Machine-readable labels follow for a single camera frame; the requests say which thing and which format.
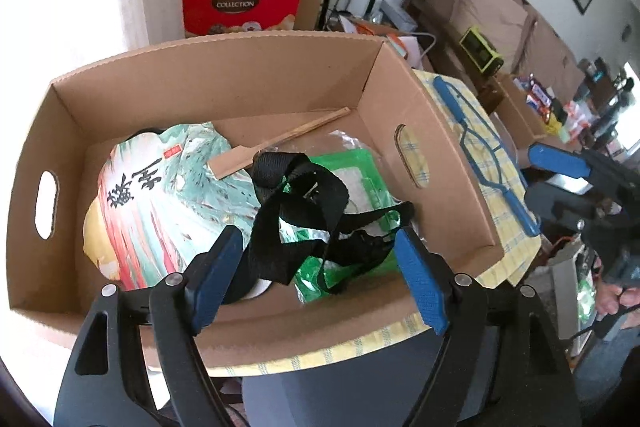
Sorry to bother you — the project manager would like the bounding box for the blue plastic hanger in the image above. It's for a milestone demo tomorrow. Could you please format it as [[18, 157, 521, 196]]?
[[432, 76, 542, 238]]

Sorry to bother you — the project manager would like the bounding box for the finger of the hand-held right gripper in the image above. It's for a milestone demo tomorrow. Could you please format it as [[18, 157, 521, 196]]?
[[528, 143, 593, 180], [524, 184, 588, 230]]

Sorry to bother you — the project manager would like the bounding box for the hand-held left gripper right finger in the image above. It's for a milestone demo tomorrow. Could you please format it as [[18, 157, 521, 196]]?
[[395, 227, 583, 427]]

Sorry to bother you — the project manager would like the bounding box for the wooden stick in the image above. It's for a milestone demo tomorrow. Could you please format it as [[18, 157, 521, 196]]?
[[207, 107, 352, 180]]

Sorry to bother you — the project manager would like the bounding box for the cardboard box of snacks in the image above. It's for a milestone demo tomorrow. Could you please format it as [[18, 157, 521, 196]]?
[[494, 73, 568, 148]]

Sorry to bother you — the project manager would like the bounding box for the colourful paper fan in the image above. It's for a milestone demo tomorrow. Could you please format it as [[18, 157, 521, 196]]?
[[82, 122, 273, 304]]

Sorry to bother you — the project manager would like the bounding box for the black webbing strap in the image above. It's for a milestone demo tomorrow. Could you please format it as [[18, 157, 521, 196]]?
[[239, 151, 416, 299]]

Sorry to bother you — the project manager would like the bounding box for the person's right hand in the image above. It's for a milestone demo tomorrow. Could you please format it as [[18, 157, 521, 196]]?
[[596, 283, 640, 317]]

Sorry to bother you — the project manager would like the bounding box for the dark grey chair seat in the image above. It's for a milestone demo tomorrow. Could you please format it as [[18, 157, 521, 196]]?
[[239, 322, 453, 427]]

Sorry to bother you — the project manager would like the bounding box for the yellow and black radio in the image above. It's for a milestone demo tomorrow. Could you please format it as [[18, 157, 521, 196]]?
[[458, 26, 504, 76]]

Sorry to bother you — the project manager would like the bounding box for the large cardboard box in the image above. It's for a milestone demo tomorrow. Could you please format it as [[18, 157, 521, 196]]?
[[7, 31, 507, 369]]

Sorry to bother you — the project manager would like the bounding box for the red gift box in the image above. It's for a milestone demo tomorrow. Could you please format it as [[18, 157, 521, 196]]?
[[181, 0, 306, 38]]

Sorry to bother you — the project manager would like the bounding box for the green plastic bag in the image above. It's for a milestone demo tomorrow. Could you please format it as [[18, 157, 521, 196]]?
[[279, 149, 402, 304]]

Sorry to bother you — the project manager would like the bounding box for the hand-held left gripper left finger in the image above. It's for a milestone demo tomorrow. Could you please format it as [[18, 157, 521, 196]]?
[[54, 225, 242, 427]]

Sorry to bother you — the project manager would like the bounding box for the brown sofa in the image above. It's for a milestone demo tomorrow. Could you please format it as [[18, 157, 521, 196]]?
[[409, 0, 583, 100]]

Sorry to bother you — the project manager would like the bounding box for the yellow checked tablecloth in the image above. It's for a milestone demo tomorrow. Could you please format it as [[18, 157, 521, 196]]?
[[205, 69, 545, 378]]

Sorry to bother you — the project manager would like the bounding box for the person's jeans leg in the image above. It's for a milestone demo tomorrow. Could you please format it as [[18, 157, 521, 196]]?
[[572, 329, 640, 410]]

